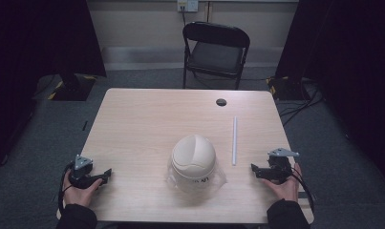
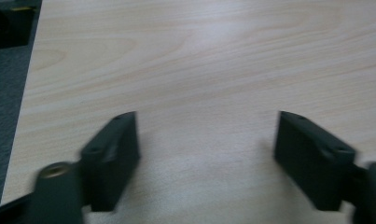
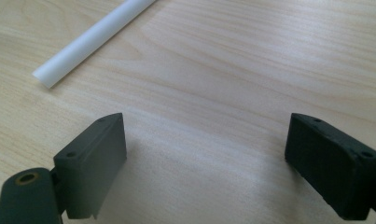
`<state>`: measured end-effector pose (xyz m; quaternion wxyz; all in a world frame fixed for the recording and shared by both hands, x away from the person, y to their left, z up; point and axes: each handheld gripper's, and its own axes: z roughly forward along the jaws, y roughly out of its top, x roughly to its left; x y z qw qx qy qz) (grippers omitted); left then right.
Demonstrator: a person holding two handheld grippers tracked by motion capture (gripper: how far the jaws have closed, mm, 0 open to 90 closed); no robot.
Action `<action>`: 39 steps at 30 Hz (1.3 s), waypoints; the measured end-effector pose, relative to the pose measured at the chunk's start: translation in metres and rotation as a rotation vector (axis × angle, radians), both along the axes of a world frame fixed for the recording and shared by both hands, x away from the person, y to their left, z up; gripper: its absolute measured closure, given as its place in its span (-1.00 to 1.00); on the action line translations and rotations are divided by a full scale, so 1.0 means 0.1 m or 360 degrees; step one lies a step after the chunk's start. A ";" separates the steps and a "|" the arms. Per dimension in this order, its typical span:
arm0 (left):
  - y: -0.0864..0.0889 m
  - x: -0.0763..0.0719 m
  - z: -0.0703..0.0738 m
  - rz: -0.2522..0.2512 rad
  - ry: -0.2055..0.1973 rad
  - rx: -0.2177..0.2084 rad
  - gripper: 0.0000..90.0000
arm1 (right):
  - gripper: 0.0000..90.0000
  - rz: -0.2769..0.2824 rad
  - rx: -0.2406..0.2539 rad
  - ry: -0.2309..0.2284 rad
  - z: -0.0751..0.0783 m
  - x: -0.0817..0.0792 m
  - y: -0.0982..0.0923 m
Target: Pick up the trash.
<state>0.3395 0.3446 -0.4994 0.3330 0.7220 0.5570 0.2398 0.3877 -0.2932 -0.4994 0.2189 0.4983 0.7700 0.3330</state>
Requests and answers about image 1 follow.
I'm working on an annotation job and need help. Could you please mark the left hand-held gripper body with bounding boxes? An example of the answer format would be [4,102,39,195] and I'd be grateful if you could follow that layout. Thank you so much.
[68,154,102,190]

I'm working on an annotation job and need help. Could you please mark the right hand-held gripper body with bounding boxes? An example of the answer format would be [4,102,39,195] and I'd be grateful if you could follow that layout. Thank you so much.
[267,147,300,185]

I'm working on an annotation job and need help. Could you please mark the person's right hand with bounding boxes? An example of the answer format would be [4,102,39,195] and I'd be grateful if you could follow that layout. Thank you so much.
[262,162,304,203]

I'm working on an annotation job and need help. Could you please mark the person's left hand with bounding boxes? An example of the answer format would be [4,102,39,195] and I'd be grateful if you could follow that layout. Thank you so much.
[62,170,104,208]

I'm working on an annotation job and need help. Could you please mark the white wrapped straw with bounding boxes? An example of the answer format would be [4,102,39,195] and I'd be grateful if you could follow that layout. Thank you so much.
[231,115,239,167]

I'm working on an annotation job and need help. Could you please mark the clear plastic bag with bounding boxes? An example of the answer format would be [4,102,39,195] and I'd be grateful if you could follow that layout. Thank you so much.
[165,155,228,200]

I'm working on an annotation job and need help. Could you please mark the white cup with dome lid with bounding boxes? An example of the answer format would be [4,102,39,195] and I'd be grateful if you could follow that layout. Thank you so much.
[171,134,218,194]

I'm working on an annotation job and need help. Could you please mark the black stand base striped tape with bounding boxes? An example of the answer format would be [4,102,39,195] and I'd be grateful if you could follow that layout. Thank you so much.
[47,73,97,102]
[265,75,306,102]

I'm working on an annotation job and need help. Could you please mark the black folding chair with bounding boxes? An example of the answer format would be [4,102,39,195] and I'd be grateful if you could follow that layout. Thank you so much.
[182,21,251,91]

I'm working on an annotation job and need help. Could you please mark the dark curtain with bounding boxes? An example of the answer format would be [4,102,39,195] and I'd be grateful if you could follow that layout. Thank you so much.
[274,0,385,189]
[0,0,107,170]

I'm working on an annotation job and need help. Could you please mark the left hand-held gripper cable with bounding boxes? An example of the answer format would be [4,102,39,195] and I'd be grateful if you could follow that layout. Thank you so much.
[56,161,75,221]

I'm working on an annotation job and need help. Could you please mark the hand-held gripper cable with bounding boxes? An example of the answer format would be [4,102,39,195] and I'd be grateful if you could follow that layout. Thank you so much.
[290,167,316,215]
[56,161,75,221]

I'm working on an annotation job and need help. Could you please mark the right hand-held gripper cable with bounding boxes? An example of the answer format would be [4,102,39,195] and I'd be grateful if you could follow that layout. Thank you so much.
[290,167,316,215]

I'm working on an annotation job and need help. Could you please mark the black floor cables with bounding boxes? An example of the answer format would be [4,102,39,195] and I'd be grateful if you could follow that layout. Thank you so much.
[275,78,324,127]

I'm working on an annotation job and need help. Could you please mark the white wall outlet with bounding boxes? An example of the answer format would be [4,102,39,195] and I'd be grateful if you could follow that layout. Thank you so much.
[176,0,200,13]

